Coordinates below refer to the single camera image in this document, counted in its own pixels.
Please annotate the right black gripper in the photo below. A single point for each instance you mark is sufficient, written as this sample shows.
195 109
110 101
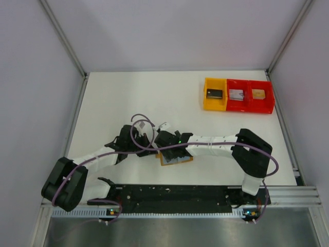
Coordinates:
168 155

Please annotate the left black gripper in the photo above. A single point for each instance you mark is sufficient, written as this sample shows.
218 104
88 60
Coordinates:
144 138

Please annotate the yellow leather card holder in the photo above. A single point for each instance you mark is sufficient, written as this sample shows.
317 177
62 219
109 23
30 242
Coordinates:
174 161

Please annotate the silver card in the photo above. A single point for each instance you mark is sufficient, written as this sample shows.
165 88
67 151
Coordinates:
236 94

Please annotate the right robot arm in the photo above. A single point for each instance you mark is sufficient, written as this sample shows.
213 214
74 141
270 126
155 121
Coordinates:
250 151

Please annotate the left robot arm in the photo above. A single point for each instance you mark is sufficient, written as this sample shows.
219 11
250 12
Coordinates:
70 181

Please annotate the black card in bin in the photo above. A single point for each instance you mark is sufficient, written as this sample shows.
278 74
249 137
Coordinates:
214 94

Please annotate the gold card in bin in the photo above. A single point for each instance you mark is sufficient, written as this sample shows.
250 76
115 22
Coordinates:
258 94

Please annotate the yellow plastic bin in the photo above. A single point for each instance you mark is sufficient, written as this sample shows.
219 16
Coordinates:
215 104

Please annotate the middle red plastic bin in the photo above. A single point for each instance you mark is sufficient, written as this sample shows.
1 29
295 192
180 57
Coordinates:
239 106

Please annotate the red plastic bin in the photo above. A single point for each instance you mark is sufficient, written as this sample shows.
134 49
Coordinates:
266 105
239 106

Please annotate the right red plastic bin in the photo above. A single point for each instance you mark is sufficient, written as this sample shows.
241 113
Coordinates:
266 105

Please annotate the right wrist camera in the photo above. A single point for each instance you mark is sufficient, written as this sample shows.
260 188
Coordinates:
165 127

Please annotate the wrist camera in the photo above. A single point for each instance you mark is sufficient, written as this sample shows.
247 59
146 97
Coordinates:
165 127
139 126

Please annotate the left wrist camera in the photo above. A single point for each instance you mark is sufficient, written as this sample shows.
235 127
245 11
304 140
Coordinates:
139 126

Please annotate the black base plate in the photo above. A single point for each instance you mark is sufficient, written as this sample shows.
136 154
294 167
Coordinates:
182 199

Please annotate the grey slotted cable duct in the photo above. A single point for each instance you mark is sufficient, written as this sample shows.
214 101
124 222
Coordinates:
105 213

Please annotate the aluminium frame rail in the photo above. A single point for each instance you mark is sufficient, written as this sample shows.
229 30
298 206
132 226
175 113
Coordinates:
294 195

